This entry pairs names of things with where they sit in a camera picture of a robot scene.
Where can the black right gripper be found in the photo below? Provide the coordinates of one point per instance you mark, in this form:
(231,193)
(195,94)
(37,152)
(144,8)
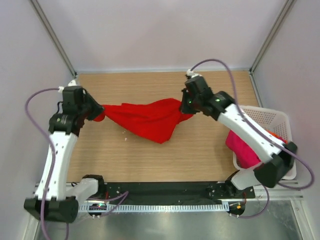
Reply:
(184,109)

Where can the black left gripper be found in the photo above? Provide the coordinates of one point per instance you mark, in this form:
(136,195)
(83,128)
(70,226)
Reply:
(97,107)

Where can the red t shirt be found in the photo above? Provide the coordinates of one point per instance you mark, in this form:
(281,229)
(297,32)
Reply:
(154,121)

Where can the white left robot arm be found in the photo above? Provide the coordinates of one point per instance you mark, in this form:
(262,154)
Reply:
(52,201)

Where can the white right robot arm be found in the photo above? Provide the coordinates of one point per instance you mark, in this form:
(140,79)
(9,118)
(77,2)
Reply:
(275,162)

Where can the pink t shirt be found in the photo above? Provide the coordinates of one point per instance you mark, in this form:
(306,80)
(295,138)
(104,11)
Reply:
(245,155)

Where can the white perforated laundry basket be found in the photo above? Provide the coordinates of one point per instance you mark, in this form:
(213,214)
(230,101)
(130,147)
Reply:
(274,121)

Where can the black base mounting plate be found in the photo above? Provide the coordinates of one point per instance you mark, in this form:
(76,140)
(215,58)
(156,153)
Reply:
(171,193)

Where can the orange t shirt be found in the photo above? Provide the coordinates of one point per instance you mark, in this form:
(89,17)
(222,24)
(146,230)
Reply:
(277,136)

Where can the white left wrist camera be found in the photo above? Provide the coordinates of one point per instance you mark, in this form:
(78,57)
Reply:
(73,84)

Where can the white slotted cable duct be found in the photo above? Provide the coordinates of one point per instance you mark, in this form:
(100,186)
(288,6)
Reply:
(99,208)

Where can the left rear frame post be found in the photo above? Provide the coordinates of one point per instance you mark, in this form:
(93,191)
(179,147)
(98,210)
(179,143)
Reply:
(52,35)

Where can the frame post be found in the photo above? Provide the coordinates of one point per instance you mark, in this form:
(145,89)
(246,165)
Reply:
(52,35)
(279,21)

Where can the right rear frame post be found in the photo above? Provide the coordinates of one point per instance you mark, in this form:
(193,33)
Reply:
(279,21)

